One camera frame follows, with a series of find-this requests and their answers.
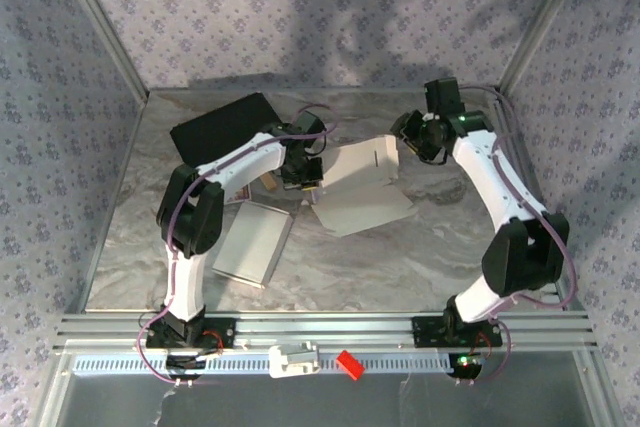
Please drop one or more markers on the lavender paper box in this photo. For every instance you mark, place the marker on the lavender paper box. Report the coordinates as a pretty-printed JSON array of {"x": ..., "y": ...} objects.
[{"x": 360, "y": 187}]

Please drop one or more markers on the white paper box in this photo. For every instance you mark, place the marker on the white paper box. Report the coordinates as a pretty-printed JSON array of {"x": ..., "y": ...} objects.
[{"x": 252, "y": 244}]

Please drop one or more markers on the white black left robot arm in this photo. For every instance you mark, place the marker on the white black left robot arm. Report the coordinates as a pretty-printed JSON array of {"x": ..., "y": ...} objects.
[{"x": 240, "y": 162}]

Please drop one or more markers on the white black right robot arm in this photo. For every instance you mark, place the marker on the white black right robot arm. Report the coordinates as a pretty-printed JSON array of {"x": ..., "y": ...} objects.
[{"x": 490, "y": 182}]

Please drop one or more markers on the black hard case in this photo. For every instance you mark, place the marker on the black hard case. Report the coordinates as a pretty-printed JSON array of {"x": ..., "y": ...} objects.
[{"x": 220, "y": 127}]

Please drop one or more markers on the red plastic block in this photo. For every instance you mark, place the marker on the red plastic block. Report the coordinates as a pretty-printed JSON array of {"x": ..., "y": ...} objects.
[{"x": 350, "y": 364}]

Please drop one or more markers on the black round controller board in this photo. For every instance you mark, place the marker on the black round controller board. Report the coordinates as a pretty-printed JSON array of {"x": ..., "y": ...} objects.
[
  {"x": 465, "y": 364},
  {"x": 182, "y": 364}
]

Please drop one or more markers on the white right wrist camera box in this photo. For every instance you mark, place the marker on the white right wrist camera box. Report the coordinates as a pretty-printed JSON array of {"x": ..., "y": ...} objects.
[{"x": 432, "y": 118}]

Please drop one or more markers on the aluminium table edge rail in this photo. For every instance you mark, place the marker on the aluminium table edge rail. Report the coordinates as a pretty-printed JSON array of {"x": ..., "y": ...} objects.
[
  {"x": 112, "y": 197},
  {"x": 325, "y": 89},
  {"x": 520, "y": 157}
]

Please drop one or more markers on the aluminium frame beam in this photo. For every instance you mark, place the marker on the aluminium frame beam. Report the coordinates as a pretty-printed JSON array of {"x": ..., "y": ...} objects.
[{"x": 325, "y": 327}]

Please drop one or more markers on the aluminium corner post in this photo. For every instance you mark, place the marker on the aluminium corner post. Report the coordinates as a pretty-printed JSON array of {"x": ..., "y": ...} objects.
[
  {"x": 545, "y": 22},
  {"x": 100, "y": 22}
]

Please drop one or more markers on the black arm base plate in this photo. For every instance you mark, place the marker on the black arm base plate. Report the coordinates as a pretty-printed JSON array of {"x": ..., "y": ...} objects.
[
  {"x": 220, "y": 334},
  {"x": 425, "y": 332}
]

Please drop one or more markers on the white plastic bracket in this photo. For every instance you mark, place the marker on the white plastic bracket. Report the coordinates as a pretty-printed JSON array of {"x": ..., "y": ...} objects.
[{"x": 292, "y": 359}]

